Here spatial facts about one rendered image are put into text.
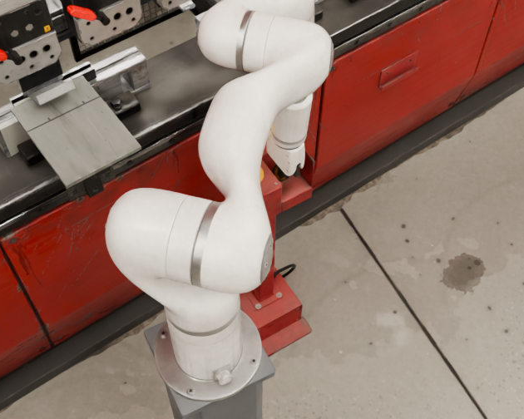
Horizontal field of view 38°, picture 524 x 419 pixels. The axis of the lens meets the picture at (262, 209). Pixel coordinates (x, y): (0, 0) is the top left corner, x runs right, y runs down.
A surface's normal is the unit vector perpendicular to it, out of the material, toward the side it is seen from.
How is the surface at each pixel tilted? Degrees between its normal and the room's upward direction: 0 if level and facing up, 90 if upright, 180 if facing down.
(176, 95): 0
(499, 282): 0
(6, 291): 90
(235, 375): 0
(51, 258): 90
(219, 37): 54
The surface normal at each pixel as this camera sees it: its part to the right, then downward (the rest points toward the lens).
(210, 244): -0.12, -0.10
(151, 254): -0.24, 0.45
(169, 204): 0.07, -0.75
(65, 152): 0.00, -0.57
